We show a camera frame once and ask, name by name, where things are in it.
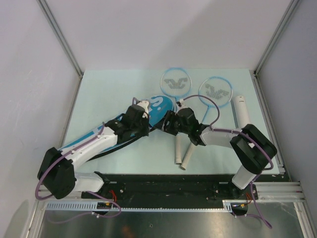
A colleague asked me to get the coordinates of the white shuttlecock tube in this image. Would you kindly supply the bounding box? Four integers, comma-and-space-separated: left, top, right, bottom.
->
233, 96, 251, 128

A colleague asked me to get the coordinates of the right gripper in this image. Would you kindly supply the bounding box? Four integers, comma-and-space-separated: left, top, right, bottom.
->
153, 110, 190, 136

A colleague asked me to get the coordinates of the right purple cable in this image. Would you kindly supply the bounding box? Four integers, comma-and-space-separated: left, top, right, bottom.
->
179, 95, 274, 229

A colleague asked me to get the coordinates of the purple cable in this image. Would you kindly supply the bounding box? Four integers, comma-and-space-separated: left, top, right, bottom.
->
36, 96, 139, 224
179, 95, 274, 229

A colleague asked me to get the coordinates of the right aluminium frame post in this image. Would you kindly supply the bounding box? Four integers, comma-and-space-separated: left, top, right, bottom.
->
254, 0, 302, 77

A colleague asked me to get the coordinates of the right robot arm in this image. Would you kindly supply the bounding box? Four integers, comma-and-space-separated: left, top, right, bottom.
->
155, 108, 277, 199

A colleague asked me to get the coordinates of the blue sport racket bag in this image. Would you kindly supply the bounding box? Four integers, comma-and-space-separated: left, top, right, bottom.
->
60, 95, 174, 161

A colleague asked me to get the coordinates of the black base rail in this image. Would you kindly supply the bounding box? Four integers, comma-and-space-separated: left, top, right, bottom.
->
58, 173, 280, 211

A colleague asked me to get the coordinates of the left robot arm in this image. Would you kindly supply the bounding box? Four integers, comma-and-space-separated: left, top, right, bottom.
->
35, 101, 150, 200

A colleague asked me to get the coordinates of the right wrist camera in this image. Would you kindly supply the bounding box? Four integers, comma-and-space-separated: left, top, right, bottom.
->
176, 99, 188, 109

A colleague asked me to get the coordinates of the blue badminton racket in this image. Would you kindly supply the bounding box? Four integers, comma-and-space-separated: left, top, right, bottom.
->
160, 67, 193, 165
175, 76, 233, 170

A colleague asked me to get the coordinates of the aluminium frame post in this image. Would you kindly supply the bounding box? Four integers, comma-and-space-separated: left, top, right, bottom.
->
254, 0, 302, 77
36, 0, 84, 79

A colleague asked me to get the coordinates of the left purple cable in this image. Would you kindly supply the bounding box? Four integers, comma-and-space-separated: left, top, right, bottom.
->
36, 96, 139, 224

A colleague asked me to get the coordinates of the left aluminium frame post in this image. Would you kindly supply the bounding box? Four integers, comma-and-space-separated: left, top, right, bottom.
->
36, 0, 84, 79

